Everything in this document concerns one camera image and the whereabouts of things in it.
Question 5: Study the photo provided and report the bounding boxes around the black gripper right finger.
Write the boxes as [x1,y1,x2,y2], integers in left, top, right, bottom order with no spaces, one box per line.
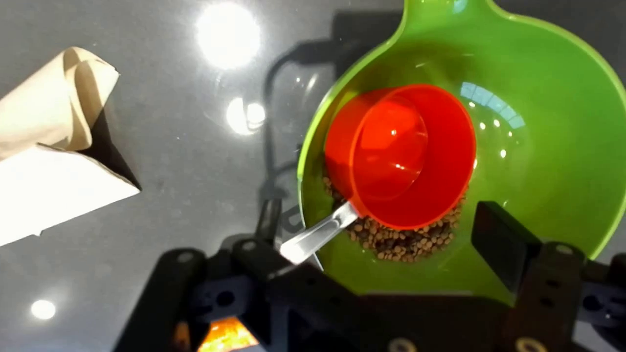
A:
[472,202,626,352]

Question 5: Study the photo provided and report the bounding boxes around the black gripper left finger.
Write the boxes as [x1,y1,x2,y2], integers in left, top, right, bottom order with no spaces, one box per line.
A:
[114,198,393,352]

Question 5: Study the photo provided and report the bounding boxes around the orange measuring cup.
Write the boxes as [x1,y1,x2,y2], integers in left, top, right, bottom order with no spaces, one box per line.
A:
[278,83,479,267]

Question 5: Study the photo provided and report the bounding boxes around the large lime green bowl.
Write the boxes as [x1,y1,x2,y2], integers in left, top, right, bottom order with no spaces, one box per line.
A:
[296,0,626,310]

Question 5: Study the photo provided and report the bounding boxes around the brown grain pile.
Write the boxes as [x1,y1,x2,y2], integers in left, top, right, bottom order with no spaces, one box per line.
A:
[323,175,470,265]

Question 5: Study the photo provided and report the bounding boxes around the beige paper bag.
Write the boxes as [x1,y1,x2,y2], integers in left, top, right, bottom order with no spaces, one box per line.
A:
[0,46,143,249]

